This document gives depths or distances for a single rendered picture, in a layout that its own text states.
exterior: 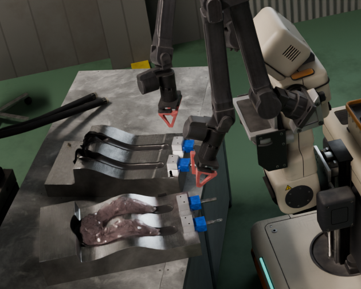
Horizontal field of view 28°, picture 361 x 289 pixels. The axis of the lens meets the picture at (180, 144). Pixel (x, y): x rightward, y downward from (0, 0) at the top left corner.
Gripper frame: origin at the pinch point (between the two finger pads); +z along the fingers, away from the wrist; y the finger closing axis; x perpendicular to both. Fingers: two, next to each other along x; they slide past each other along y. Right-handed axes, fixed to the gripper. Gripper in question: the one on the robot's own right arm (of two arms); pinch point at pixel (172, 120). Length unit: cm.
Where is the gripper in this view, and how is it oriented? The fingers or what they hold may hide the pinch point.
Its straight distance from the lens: 254.6
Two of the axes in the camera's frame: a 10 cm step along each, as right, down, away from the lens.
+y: -1.6, 5.9, -7.9
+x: 9.8, 0.1, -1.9
